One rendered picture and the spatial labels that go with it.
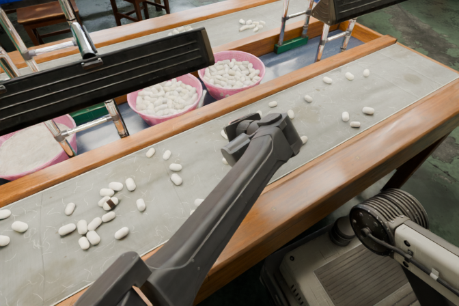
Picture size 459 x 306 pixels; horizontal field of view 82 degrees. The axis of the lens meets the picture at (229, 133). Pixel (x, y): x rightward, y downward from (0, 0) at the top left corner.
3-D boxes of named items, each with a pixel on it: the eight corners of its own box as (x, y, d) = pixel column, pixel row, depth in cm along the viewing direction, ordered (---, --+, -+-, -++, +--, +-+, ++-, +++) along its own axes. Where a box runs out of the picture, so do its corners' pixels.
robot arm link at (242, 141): (304, 149, 51) (283, 111, 49) (260, 185, 48) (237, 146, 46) (272, 145, 62) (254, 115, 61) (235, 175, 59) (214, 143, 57)
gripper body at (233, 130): (221, 126, 65) (233, 128, 58) (255, 112, 68) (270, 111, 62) (230, 150, 66) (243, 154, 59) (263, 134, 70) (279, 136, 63)
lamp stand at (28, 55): (119, 110, 102) (66, -17, 69) (63, 129, 95) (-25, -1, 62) (106, 84, 113) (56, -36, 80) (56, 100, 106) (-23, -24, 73)
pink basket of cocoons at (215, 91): (276, 93, 108) (279, 74, 101) (220, 117, 99) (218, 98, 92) (240, 63, 124) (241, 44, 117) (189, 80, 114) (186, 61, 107)
